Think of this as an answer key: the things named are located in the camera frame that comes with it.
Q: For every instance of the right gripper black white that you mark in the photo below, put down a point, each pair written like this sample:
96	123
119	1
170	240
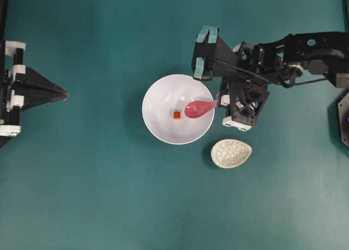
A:
245	95

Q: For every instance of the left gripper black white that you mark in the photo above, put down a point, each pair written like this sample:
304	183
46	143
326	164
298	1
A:
14	103

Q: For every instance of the pink plastic spoon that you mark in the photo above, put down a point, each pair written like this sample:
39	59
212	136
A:
199	108

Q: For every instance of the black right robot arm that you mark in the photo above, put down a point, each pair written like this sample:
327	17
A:
324	54

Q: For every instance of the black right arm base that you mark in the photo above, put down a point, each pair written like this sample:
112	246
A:
338	121

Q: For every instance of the speckled ceramic spoon rest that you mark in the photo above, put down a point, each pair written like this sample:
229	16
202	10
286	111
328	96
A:
230	153

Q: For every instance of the white round bowl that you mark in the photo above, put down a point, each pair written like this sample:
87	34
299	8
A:
172	93

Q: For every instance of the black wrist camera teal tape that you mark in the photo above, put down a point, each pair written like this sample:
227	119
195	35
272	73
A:
212	57

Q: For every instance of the black aluminium frame rail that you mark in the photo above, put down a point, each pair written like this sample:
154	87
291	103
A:
3	9

